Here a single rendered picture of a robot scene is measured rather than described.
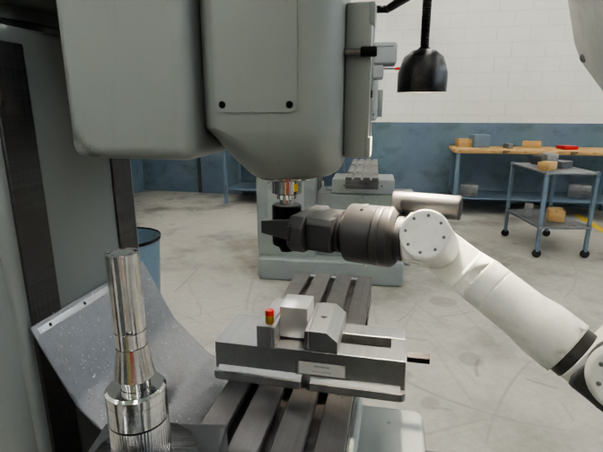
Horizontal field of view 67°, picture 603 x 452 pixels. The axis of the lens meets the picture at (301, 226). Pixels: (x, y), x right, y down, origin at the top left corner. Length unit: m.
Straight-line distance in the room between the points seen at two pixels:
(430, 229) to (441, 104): 6.64
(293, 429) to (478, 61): 6.80
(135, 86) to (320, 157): 0.26
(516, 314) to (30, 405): 0.73
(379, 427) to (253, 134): 0.61
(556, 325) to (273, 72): 0.46
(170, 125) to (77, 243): 0.33
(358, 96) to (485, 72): 6.65
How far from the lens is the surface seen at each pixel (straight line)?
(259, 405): 0.82
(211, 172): 7.83
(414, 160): 7.22
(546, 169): 4.92
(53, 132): 0.84
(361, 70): 0.67
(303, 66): 0.61
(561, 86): 7.52
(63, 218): 0.85
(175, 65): 0.64
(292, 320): 0.84
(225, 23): 0.64
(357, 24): 0.68
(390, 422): 0.98
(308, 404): 0.82
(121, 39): 0.68
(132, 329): 0.37
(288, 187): 0.70
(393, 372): 0.83
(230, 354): 0.88
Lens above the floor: 1.41
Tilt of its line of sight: 15 degrees down
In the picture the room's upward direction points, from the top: straight up
